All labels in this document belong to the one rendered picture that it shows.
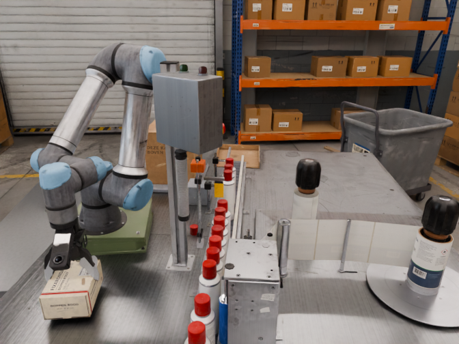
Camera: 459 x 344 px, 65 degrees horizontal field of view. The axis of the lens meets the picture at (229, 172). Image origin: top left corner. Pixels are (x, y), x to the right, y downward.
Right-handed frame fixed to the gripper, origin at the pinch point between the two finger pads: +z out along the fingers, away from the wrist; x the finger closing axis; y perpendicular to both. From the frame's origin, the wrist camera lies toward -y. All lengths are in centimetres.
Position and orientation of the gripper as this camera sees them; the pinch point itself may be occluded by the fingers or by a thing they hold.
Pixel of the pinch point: (72, 282)
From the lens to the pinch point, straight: 117.9
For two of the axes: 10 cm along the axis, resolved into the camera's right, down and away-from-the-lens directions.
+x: -10.0, 0.3, -0.9
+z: 0.0, 9.3, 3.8
